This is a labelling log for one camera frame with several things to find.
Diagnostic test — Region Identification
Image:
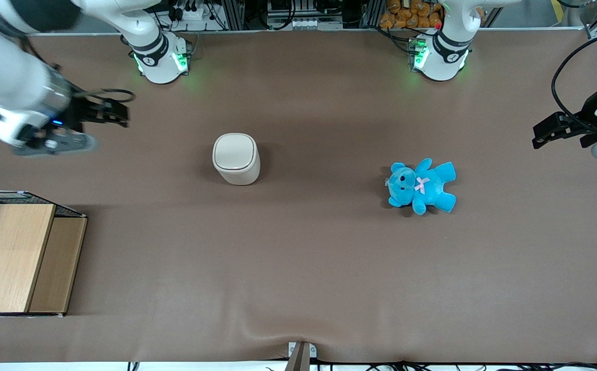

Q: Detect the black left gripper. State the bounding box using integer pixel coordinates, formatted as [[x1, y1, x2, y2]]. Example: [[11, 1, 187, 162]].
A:
[[532, 82, 597, 150]]

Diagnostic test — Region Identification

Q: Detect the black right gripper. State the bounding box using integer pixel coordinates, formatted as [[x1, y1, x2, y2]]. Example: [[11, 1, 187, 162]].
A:
[[68, 95, 130, 136]]

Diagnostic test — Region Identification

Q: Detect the cream lidded trash can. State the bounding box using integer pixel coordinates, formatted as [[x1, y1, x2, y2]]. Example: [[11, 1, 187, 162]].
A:
[[212, 132, 261, 187]]

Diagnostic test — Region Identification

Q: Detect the white power strip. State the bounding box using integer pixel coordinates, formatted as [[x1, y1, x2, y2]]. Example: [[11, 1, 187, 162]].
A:
[[172, 2, 218, 22]]

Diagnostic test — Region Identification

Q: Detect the blue teddy bear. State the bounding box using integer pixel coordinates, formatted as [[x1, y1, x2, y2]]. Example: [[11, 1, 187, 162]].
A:
[[387, 158, 457, 216]]

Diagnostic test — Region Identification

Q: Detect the orange snack bag pile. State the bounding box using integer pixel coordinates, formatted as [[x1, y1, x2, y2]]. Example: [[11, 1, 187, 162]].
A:
[[379, 0, 444, 30]]

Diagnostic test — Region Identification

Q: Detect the white terminal block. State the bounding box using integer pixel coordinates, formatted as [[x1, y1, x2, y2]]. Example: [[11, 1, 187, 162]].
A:
[[292, 18, 342, 30]]

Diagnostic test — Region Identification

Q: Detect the brown table cloth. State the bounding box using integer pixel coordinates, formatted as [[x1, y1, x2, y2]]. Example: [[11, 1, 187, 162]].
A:
[[0, 28, 597, 364]]

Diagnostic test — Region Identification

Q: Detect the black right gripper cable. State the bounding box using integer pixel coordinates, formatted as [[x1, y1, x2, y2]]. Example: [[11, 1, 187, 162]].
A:
[[79, 88, 136, 105]]

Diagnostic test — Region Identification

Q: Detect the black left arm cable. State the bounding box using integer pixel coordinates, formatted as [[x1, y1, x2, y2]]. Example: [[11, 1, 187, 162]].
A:
[[551, 26, 597, 136]]

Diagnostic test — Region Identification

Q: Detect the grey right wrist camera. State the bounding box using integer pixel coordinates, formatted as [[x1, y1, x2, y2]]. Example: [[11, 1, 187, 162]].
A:
[[12, 133, 97, 157]]

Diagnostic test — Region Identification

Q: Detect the black wire mesh basket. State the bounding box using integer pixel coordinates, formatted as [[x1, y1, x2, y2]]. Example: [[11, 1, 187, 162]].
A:
[[0, 190, 88, 292]]

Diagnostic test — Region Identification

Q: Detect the wooden shelf with wire frame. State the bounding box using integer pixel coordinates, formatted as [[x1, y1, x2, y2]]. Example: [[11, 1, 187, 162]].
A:
[[0, 203, 88, 318]]

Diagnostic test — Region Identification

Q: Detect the metal mount bracket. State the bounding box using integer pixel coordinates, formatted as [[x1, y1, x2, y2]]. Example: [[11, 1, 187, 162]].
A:
[[284, 341, 318, 371]]

